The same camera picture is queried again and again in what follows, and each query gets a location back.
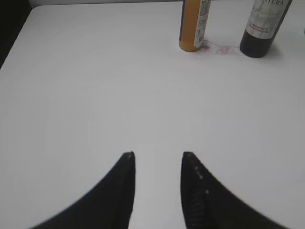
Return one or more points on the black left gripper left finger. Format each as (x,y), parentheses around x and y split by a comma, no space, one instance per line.
(108,205)

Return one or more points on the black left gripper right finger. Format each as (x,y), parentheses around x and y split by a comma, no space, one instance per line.
(207,204)

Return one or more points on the orange juice bottle white cap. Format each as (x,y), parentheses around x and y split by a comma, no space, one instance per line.
(193,24)

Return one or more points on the dark red wine bottle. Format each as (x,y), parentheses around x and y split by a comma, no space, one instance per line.
(262,26)

